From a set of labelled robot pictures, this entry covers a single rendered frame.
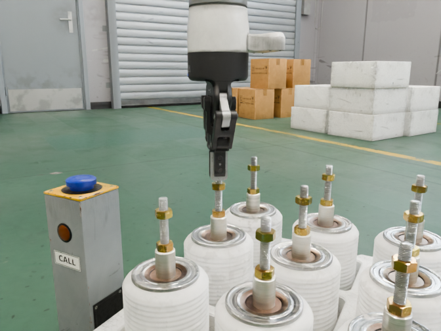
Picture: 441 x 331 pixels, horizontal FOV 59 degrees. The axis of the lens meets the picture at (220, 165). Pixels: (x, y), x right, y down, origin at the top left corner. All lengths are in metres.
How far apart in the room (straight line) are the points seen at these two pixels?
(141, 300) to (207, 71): 0.26
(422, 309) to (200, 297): 0.22
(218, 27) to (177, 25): 5.30
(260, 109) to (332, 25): 3.48
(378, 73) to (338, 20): 4.28
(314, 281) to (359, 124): 2.54
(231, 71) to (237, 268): 0.25
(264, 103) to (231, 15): 3.59
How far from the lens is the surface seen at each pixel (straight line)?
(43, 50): 5.27
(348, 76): 3.02
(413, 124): 3.28
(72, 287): 0.60
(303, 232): 0.48
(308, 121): 3.30
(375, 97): 2.92
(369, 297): 0.47
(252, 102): 4.01
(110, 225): 0.58
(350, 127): 3.02
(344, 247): 0.58
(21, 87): 5.23
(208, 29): 0.47
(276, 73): 4.12
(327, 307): 0.50
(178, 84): 5.74
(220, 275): 0.52
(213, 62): 0.46
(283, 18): 6.85
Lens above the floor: 0.47
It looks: 13 degrees down
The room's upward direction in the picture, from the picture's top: straight up
